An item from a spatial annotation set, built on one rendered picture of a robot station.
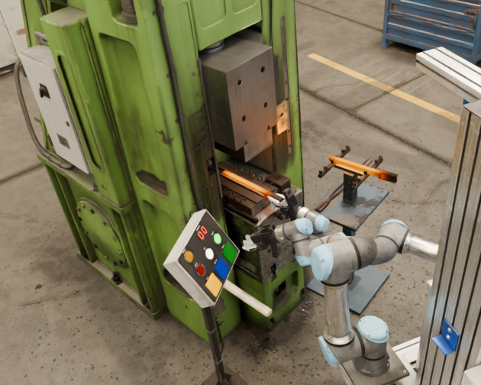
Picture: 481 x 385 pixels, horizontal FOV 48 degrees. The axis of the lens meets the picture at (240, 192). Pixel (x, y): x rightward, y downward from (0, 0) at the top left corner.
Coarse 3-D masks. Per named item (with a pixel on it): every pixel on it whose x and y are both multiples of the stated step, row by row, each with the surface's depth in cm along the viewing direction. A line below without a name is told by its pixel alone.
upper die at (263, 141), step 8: (264, 136) 261; (216, 144) 268; (248, 144) 255; (256, 144) 259; (264, 144) 264; (224, 152) 266; (232, 152) 261; (240, 152) 256; (248, 152) 257; (256, 152) 261
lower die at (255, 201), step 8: (224, 168) 304; (232, 168) 304; (224, 176) 297; (240, 176) 295; (248, 176) 296; (224, 184) 293; (232, 184) 292; (240, 184) 290; (256, 184) 288; (264, 184) 289; (224, 192) 289; (240, 192) 286; (248, 192) 285; (256, 192) 283; (224, 200) 291; (232, 200) 285; (248, 200) 282; (256, 200) 279; (264, 200) 282; (240, 208) 283; (248, 208) 278; (256, 208) 279; (264, 208) 285
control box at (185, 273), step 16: (192, 224) 240; (208, 224) 244; (192, 240) 232; (208, 240) 241; (224, 240) 249; (176, 256) 224; (176, 272) 226; (192, 272) 227; (208, 272) 234; (192, 288) 229; (208, 304) 232
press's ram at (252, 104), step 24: (240, 48) 243; (264, 48) 240; (216, 72) 229; (240, 72) 232; (264, 72) 243; (216, 96) 238; (240, 96) 238; (264, 96) 250; (216, 120) 248; (240, 120) 244; (264, 120) 257; (240, 144) 250
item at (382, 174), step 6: (336, 162) 303; (342, 162) 300; (348, 162) 299; (354, 168) 297; (360, 168) 294; (366, 168) 293; (372, 168) 292; (372, 174) 291; (378, 174) 289; (384, 174) 287; (390, 174) 285; (396, 174) 284; (390, 180) 286; (396, 180) 285
